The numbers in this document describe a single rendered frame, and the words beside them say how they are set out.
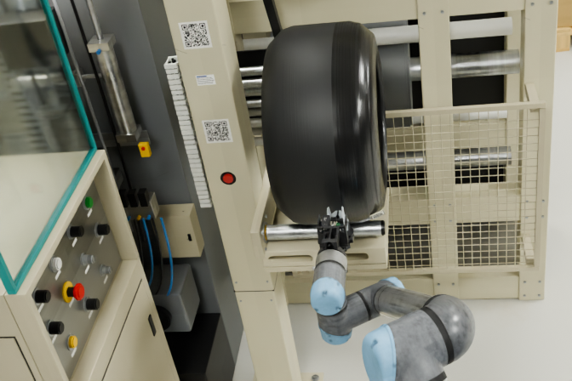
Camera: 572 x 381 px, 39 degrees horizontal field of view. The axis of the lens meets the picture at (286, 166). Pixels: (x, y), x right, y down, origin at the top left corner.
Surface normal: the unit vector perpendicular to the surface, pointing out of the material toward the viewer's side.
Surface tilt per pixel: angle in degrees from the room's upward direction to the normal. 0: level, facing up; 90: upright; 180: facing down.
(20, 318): 90
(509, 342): 0
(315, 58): 23
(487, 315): 0
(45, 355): 90
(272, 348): 90
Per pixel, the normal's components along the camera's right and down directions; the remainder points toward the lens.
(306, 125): -0.18, 0.05
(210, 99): -0.11, 0.57
